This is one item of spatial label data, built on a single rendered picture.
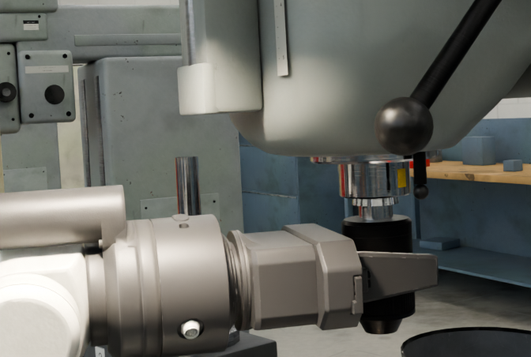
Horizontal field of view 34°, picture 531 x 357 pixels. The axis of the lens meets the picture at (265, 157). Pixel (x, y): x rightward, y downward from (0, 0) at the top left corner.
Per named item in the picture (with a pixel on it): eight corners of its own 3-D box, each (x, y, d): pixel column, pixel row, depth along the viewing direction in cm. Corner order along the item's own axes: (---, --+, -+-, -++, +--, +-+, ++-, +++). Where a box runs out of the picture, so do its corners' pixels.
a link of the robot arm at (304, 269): (361, 212, 52) (160, 228, 50) (368, 372, 53) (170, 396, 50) (305, 195, 64) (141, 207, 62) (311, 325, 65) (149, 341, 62)
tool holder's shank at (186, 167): (214, 262, 91) (208, 155, 91) (193, 268, 89) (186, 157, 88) (191, 261, 93) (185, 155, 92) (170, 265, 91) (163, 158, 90)
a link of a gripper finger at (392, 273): (434, 293, 58) (344, 302, 56) (433, 244, 58) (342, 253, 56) (445, 298, 56) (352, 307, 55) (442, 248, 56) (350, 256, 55)
